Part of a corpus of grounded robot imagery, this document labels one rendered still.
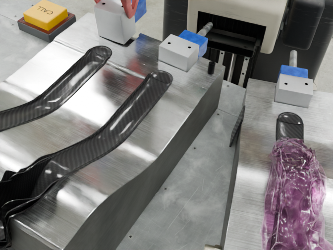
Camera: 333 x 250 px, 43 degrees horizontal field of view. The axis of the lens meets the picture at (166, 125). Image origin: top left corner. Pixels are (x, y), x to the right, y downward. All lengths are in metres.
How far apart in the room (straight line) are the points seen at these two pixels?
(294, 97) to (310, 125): 0.05
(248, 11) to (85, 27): 0.42
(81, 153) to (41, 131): 0.06
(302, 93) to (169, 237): 0.28
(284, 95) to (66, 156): 0.34
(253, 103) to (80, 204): 0.33
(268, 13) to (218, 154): 0.44
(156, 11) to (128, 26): 1.72
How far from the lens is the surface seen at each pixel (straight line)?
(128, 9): 0.64
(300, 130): 0.64
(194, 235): 0.57
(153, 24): 2.29
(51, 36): 0.84
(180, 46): 0.64
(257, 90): 0.68
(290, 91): 0.65
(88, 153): 0.52
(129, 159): 0.52
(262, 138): 0.60
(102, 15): 0.67
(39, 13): 0.86
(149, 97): 0.60
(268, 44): 1.05
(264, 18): 1.00
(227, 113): 0.71
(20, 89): 0.63
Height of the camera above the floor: 1.30
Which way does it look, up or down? 48 degrees down
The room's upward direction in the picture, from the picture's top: 4 degrees clockwise
